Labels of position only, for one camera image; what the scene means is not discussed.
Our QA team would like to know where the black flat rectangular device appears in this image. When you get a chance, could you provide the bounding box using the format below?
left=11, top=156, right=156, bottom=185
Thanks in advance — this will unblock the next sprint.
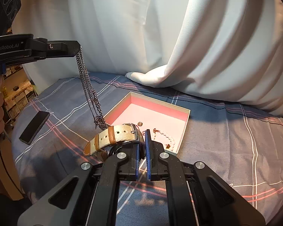
left=19, top=111, right=50, bottom=146

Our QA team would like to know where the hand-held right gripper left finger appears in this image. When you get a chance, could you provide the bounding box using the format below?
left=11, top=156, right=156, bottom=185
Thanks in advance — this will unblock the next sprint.
left=18, top=143, right=141, bottom=226

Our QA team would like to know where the silver chain necklace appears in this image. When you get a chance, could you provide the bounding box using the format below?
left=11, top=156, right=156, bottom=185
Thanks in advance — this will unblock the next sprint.
left=75, top=47, right=108, bottom=131

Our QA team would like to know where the white pearl bracelet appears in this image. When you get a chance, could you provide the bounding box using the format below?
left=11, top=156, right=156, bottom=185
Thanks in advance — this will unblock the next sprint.
left=152, top=128, right=176, bottom=150

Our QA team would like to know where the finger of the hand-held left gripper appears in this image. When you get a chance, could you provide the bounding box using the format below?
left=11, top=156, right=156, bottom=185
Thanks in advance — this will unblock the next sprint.
left=29, top=38, right=82, bottom=59

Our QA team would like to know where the blue plaid bedsheet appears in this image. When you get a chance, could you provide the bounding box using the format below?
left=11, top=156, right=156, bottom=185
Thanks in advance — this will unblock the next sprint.
left=11, top=72, right=283, bottom=226

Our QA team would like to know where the black cable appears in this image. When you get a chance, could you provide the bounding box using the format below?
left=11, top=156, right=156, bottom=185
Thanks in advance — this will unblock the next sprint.
left=0, top=134, right=23, bottom=199

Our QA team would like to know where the white curtain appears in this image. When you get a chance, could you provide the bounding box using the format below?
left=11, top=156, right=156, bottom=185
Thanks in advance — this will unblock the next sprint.
left=12, top=0, right=283, bottom=118

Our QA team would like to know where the watch with beige strap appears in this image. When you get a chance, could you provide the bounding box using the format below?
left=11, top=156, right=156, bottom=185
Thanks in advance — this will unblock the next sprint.
left=84, top=123, right=146, bottom=159

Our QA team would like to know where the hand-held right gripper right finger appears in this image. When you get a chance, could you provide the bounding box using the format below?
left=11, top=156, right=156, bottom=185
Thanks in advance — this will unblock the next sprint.
left=145, top=129, right=266, bottom=226

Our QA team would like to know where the wooden shelving with goods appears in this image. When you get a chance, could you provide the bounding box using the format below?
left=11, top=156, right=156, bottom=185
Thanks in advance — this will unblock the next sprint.
left=2, top=63, right=38, bottom=124

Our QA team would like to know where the teal box with pink lining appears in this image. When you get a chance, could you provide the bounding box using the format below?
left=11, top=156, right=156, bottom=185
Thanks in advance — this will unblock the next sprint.
left=103, top=91, right=191, bottom=155

